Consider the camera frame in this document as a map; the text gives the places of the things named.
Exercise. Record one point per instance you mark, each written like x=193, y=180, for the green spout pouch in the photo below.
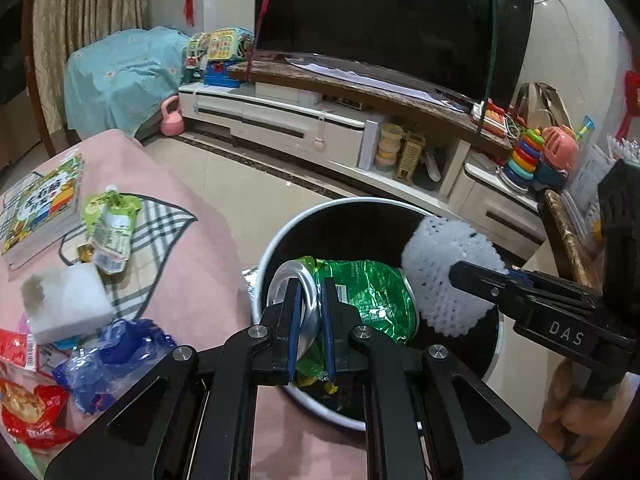
x=114, y=225

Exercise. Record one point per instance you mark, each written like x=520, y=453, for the black flat television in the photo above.
x=380, y=15

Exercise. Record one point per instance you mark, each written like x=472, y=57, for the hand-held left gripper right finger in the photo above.
x=329, y=332

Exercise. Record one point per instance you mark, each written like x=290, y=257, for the teal cloth cover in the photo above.
x=120, y=80

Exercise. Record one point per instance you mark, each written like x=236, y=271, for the blue plastic wrapper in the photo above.
x=115, y=355

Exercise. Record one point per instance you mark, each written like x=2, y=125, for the colourful children's book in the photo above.
x=45, y=200

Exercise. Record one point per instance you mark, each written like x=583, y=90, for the stack of yellow tubs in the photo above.
x=390, y=146

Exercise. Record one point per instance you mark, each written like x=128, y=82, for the person's right hand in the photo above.
x=565, y=410

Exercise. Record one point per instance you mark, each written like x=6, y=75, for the red snack packet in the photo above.
x=30, y=410

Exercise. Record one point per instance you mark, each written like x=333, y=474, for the pink toy ball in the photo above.
x=559, y=149

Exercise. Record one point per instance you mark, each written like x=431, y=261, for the red hanging ornament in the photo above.
x=631, y=95

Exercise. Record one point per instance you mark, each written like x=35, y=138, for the brown paper bag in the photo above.
x=542, y=102

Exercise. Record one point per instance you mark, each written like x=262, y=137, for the red and white packet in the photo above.
x=17, y=350

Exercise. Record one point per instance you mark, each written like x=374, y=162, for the beige patterned curtain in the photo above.
x=85, y=5

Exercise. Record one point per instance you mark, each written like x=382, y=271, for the yellow-green wrapper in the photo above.
x=312, y=372

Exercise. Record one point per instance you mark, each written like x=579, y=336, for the white-edged book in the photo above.
x=47, y=245
x=35, y=259

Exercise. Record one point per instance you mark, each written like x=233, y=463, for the crushed green aluminium can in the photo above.
x=372, y=285

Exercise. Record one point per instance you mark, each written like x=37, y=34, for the white television cabinet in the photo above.
x=280, y=115

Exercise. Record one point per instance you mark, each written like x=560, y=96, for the pink kettlebell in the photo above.
x=171, y=120

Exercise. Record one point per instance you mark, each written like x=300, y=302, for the toy cash register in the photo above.
x=220, y=52

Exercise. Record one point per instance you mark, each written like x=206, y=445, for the plaid place mat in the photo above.
x=160, y=230

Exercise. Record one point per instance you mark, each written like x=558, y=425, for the pink tablecloth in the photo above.
x=200, y=280

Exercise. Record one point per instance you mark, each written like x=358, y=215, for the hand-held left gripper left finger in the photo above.
x=295, y=332

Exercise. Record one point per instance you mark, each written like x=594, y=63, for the wooden abacus toy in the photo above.
x=410, y=157

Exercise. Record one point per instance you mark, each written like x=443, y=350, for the white foam block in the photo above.
x=65, y=300

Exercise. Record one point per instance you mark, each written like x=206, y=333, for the white foam fruit net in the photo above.
x=435, y=270

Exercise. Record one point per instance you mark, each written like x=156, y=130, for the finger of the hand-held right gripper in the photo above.
x=555, y=282
x=475, y=281

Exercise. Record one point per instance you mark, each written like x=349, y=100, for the red toy phone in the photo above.
x=492, y=117

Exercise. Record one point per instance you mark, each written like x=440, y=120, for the brown marble side table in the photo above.
x=567, y=240

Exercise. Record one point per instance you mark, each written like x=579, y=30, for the silver foil wrapper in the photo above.
x=250, y=285

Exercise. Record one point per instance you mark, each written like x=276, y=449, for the white round trash bin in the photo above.
x=350, y=230

